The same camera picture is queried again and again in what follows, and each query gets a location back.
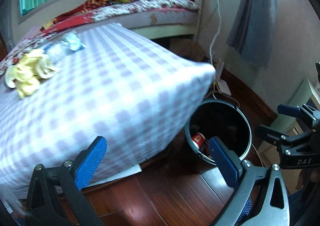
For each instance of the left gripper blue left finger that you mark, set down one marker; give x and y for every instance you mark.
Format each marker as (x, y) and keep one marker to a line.
(87, 162)

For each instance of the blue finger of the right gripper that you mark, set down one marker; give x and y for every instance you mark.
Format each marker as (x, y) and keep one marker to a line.
(291, 111)

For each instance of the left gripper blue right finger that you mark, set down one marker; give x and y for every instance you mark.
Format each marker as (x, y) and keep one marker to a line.
(227, 161)

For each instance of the red paper cup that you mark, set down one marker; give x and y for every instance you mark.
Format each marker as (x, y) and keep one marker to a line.
(199, 141)

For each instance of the yellow cloth rag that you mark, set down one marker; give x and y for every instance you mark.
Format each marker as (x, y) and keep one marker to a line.
(26, 76)

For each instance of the clear plastic bag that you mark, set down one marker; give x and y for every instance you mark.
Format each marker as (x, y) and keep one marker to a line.
(56, 52)

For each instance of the black trash bucket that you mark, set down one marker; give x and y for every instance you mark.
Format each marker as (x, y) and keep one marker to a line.
(217, 118)

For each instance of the person's right hand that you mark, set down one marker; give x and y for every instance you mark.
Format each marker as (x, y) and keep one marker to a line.
(308, 175)

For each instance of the lilac checkered tablecloth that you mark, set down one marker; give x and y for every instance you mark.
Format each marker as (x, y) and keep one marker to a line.
(121, 86)

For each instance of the grey curtain right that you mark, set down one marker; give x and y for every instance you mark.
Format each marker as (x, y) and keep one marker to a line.
(253, 31)

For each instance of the bed with floral sheet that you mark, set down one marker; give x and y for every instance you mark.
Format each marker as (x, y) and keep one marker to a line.
(92, 16)

